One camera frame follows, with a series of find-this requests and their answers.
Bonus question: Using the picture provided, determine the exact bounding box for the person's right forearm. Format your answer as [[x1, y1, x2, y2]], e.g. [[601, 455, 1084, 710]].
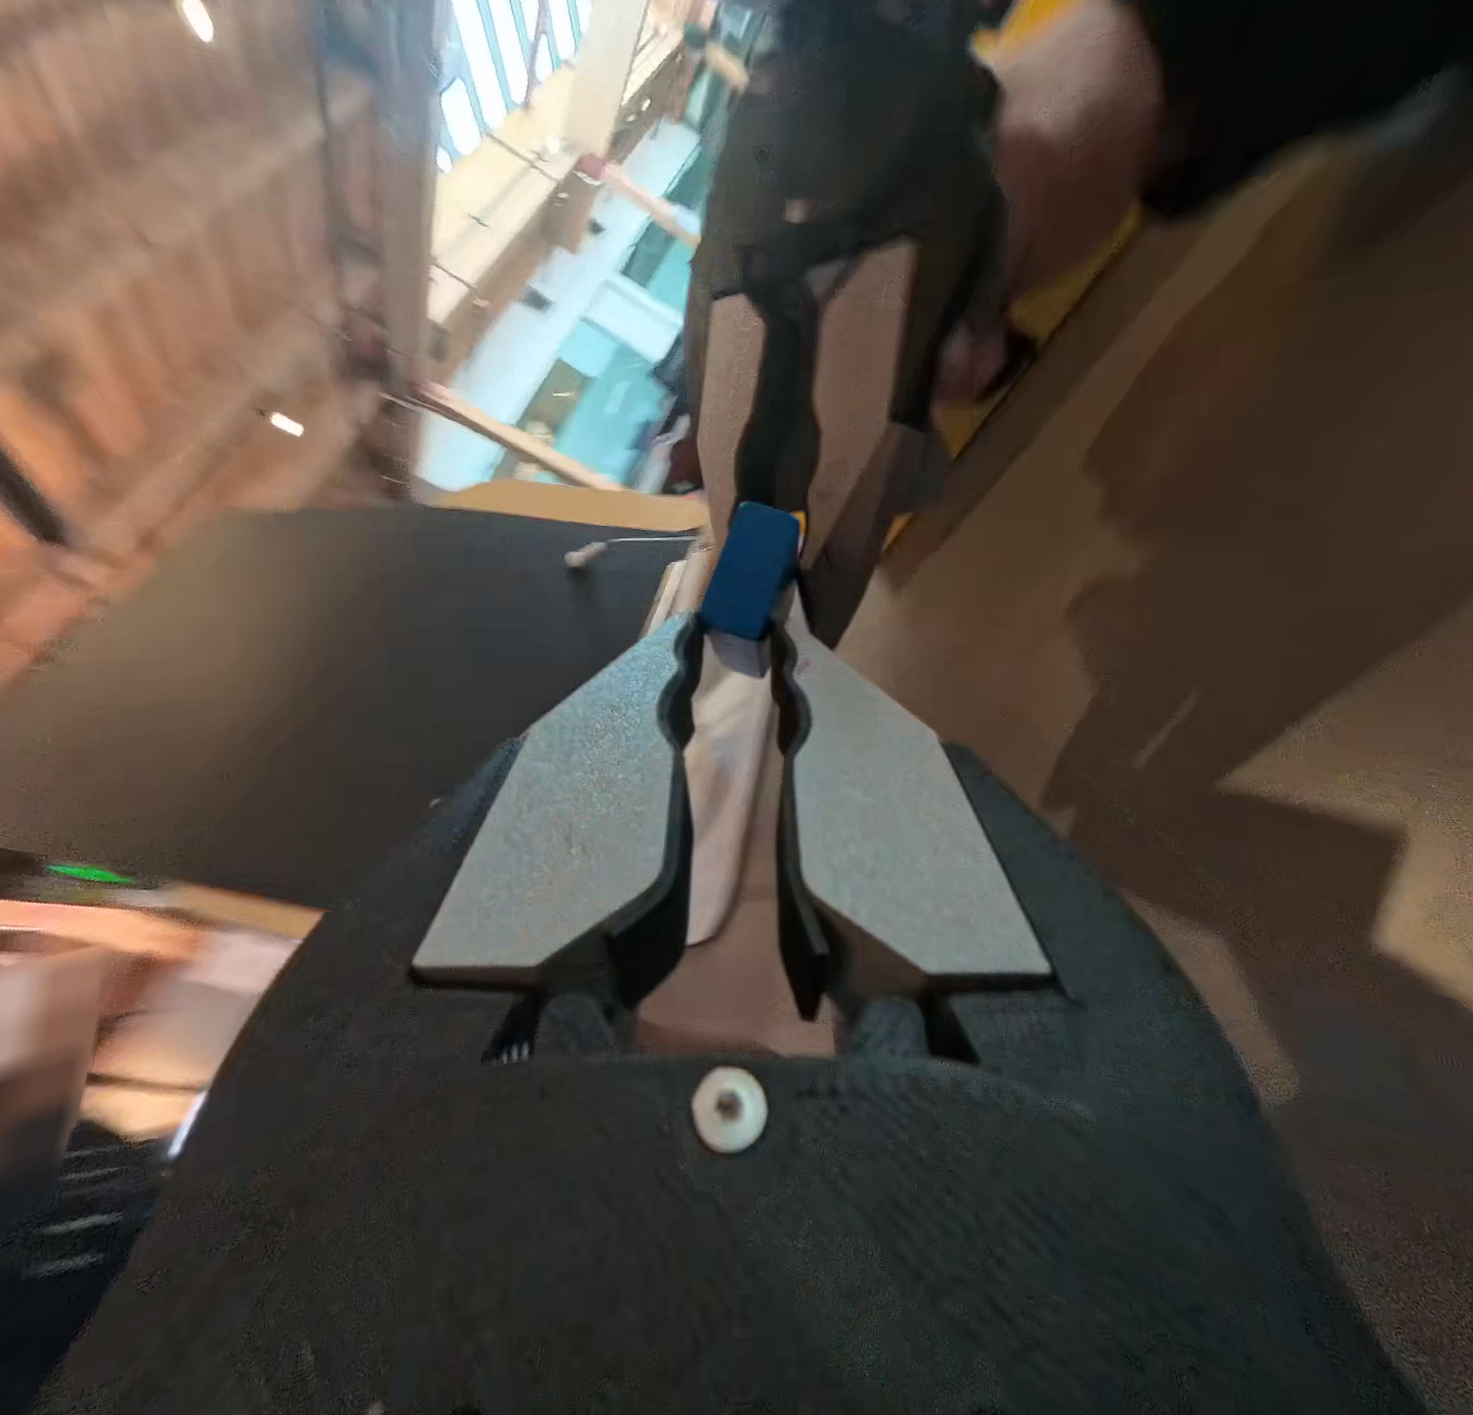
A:
[[1117, 0, 1473, 220]]

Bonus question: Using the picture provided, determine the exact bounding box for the white tipped wire clip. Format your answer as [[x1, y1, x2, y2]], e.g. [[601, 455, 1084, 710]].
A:
[[565, 534, 695, 572]]

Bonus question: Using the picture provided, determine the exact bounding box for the black display board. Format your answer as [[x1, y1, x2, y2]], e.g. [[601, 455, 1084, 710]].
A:
[[0, 504, 716, 910]]

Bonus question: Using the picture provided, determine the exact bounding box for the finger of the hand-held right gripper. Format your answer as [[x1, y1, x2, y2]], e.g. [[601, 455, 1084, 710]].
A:
[[685, 286, 764, 521], [798, 240, 954, 647]]

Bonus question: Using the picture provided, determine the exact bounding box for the person's right hand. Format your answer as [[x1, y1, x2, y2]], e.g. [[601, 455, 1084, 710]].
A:
[[936, 0, 1166, 394]]

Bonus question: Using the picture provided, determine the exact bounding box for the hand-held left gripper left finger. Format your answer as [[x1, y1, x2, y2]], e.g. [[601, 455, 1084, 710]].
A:
[[410, 615, 706, 1011]]

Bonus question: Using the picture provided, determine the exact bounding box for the blue foam block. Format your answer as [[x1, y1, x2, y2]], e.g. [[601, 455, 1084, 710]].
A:
[[698, 501, 806, 677]]

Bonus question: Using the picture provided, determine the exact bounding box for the yellow plastic bin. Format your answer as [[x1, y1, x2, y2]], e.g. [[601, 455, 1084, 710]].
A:
[[898, 0, 1153, 544]]

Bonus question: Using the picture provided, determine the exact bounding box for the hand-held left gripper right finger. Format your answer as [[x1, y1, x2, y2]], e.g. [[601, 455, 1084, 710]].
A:
[[770, 631, 1058, 1025]]

